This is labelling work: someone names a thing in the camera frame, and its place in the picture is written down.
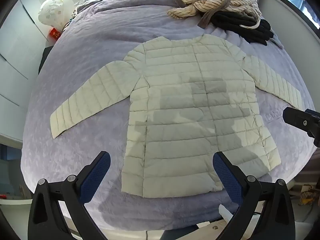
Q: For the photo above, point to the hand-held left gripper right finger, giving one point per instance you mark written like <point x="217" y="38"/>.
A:
<point x="226" y="173"/>

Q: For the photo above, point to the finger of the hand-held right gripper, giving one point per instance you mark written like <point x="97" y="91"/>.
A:
<point x="297" y="118"/>

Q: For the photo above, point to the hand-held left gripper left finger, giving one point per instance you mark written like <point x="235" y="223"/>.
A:
<point x="96" y="173"/>

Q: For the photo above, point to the cream quilted puffer jacket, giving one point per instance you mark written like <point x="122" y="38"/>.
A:
<point x="175" y="105"/>

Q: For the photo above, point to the lavender plush blanket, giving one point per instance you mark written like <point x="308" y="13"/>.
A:
<point x="75" y="150"/>

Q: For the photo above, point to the person's blue jeans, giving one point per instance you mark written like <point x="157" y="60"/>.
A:
<point x="180" y="233"/>

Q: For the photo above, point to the patterned bag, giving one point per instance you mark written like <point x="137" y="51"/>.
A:
<point x="310" y="195"/>

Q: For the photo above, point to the black garment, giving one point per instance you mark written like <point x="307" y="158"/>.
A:
<point x="240" y="27"/>

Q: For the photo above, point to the window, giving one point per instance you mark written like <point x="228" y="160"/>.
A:
<point x="303" y="2"/>

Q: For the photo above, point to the white wardrobe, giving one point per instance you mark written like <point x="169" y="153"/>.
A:
<point x="15" y="55"/>

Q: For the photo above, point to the red packet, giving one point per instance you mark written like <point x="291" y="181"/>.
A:
<point x="54" y="34"/>

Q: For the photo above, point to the cream striped garment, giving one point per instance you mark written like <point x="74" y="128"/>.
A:
<point x="190" y="7"/>

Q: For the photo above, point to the white floral plush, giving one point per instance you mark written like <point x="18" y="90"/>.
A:
<point x="51" y="11"/>

